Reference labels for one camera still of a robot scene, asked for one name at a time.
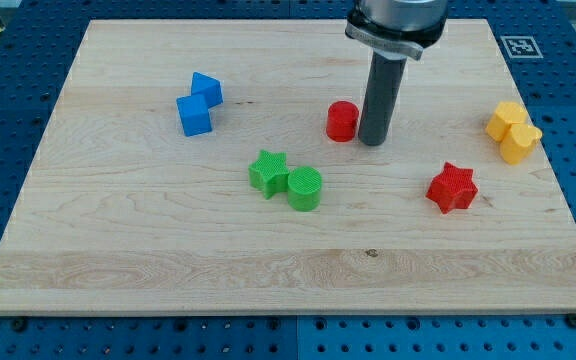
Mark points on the red cylinder block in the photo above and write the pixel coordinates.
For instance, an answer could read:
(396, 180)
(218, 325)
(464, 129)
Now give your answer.
(342, 120)

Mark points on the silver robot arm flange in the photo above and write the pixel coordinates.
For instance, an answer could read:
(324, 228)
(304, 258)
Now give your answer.
(397, 29)

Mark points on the wooden board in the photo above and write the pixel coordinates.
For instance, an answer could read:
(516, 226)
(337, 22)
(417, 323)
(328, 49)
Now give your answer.
(121, 214)

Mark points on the green cylinder block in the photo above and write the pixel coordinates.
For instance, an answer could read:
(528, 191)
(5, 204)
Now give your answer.
(304, 188)

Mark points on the green star block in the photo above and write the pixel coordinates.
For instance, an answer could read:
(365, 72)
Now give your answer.
(269, 173)

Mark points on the blue cube block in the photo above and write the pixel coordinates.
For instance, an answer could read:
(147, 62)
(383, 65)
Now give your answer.
(194, 115)

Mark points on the blue triangle block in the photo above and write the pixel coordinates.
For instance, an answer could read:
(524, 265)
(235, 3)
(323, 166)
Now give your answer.
(208, 87)

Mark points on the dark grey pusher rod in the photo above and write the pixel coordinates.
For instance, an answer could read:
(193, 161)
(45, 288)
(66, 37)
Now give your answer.
(382, 89)

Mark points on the red star block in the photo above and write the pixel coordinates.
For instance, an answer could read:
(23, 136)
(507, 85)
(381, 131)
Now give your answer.
(453, 188)

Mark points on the yellow hexagon block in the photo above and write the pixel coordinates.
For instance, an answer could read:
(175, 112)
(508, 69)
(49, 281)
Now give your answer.
(505, 115)

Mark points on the yellow heart block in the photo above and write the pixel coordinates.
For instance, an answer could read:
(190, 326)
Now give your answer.
(519, 142)

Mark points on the white fiducial marker tag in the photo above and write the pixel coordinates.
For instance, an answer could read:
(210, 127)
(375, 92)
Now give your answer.
(521, 47)

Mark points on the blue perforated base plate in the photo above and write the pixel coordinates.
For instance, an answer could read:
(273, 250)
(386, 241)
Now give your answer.
(37, 49)

